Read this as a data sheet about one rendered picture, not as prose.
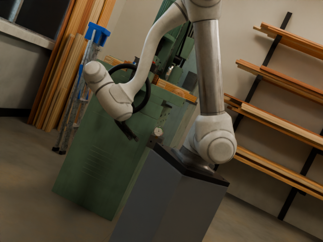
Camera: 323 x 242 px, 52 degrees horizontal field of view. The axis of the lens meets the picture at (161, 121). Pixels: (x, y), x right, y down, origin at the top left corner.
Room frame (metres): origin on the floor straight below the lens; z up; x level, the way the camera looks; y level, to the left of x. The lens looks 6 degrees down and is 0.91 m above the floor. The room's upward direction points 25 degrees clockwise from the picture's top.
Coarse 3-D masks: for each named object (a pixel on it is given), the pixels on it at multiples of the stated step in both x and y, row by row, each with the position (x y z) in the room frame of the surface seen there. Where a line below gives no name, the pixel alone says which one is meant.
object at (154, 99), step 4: (112, 76) 2.04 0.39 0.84; (116, 80) 2.04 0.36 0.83; (140, 92) 2.03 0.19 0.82; (144, 92) 2.02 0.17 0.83; (140, 96) 2.03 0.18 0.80; (144, 96) 2.02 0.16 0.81; (152, 96) 2.02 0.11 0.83; (152, 100) 2.02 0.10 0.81; (156, 100) 2.01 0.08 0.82; (160, 100) 2.01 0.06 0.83; (164, 100) 2.09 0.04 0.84; (160, 104) 2.01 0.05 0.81; (164, 104) 2.18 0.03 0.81
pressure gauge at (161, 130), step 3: (159, 126) 1.94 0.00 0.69; (156, 129) 1.95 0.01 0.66; (159, 129) 1.94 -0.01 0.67; (162, 129) 1.94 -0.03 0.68; (156, 132) 1.94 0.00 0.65; (159, 132) 1.94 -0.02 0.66; (162, 132) 1.94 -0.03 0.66; (156, 135) 1.94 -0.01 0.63; (159, 135) 1.94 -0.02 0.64; (156, 138) 1.96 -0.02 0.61
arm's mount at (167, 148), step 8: (160, 144) 1.64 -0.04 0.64; (160, 152) 1.59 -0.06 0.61; (168, 152) 1.55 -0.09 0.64; (168, 160) 1.52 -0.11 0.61; (176, 160) 1.48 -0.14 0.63; (176, 168) 1.46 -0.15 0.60; (184, 168) 1.42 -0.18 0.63; (192, 168) 1.48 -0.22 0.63; (192, 176) 1.44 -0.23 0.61; (200, 176) 1.46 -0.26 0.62; (208, 176) 1.49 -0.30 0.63; (216, 176) 1.57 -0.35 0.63; (224, 184) 1.56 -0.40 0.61
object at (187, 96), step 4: (116, 60) 2.20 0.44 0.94; (112, 64) 2.21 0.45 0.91; (116, 64) 2.20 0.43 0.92; (168, 84) 2.17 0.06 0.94; (164, 88) 2.17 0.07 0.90; (168, 88) 2.17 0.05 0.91; (172, 88) 2.17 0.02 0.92; (176, 88) 2.16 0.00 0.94; (184, 92) 2.16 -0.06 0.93; (188, 96) 2.15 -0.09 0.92; (192, 96) 2.15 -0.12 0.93; (192, 100) 2.15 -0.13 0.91
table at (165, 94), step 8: (104, 64) 2.05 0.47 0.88; (120, 72) 2.04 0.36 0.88; (120, 80) 1.94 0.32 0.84; (144, 88) 1.93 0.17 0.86; (152, 88) 2.02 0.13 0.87; (160, 88) 2.02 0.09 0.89; (160, 96) 2.01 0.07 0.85; (168, 96) 2.01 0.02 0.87; (176, 96) 2.01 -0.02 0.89; (176, 104) 2.00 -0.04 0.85
